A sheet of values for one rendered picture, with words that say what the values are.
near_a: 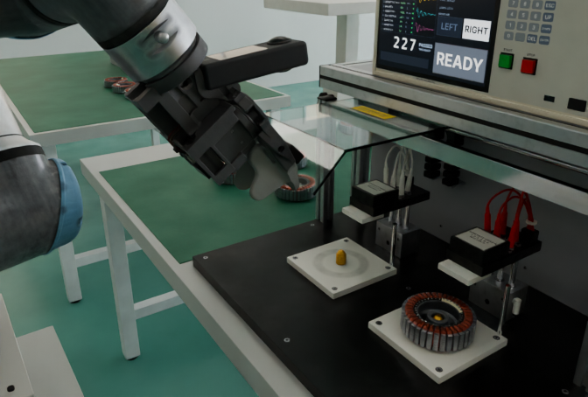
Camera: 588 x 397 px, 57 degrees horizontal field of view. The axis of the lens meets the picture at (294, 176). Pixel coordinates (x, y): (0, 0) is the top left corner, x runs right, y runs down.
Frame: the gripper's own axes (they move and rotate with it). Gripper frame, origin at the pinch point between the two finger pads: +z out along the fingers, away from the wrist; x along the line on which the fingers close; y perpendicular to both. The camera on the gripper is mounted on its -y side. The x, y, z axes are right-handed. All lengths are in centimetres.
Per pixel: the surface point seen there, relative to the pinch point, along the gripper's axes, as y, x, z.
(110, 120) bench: 5, -158, 38
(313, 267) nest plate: 2.6, -23.6, 36.4
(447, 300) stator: -6.3, 1.1, 38.5
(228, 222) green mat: 6, -55, 38
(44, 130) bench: 24, -157, 24
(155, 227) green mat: 18, -62, 28
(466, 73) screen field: -34.2, -8.2, 17.8
